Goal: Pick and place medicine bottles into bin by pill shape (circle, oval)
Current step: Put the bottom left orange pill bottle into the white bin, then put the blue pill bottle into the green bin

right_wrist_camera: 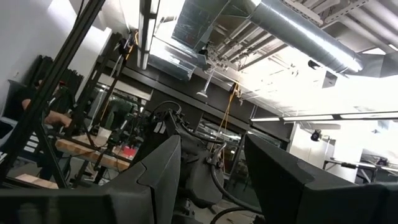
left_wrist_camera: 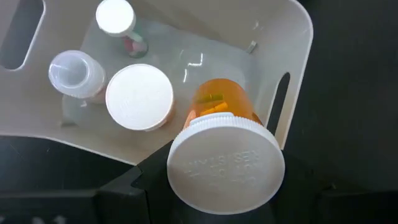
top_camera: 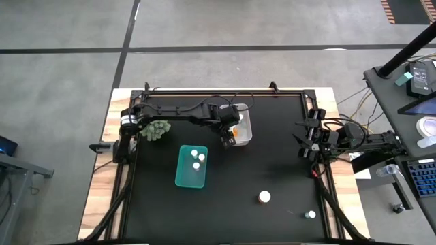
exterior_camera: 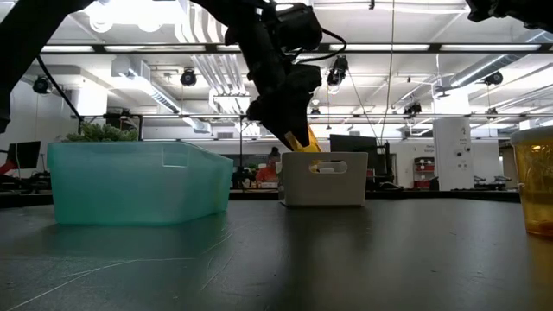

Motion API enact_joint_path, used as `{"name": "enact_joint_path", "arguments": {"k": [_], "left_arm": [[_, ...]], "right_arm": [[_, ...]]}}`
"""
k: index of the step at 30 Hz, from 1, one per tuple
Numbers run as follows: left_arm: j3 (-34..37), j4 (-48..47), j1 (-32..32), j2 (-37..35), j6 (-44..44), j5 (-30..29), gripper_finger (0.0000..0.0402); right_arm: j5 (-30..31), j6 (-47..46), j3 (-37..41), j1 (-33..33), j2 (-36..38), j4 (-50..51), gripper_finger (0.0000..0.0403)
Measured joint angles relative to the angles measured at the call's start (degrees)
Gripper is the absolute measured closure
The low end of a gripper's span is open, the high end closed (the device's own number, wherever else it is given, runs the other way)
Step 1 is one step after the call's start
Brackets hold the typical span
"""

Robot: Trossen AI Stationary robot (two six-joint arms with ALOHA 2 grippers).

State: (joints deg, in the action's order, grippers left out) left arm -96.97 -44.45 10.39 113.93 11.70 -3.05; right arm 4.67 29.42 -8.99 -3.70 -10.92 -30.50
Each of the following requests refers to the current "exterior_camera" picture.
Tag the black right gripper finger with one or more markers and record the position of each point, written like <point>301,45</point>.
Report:
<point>497,8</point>

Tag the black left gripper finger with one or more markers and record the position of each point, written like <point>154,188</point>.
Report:
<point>300,121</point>
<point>278,127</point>

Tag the large amber pill bottle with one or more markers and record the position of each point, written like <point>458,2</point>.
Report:
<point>315,142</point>
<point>535,181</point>

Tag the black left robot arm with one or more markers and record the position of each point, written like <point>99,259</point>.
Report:
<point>26,34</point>

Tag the white plastic bin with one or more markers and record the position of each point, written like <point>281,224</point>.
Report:
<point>302,190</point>

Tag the teal translucent plastic bin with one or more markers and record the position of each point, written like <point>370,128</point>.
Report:
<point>129,185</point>

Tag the person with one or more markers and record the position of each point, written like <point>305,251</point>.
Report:
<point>265,175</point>

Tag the black monitor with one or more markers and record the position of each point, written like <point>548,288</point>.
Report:
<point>354,143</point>
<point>25,154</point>

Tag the shelf with red bins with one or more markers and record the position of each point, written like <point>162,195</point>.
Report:
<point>423,173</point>

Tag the green artificial succulent plant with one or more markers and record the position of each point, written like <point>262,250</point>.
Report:
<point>101,133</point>

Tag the black ceiling-mounted camera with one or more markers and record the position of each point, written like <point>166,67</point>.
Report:
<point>42,84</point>
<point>338,71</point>
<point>493,78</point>
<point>412,108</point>
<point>188,78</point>

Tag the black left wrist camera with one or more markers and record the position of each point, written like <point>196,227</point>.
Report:
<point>300,26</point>

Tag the round silver ventilation duct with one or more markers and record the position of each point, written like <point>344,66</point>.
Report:
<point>479,69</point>

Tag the black linear light rail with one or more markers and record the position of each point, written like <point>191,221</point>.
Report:
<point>194,116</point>
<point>380,47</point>

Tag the white rectangular air duct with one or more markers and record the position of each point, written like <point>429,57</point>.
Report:
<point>142,86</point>

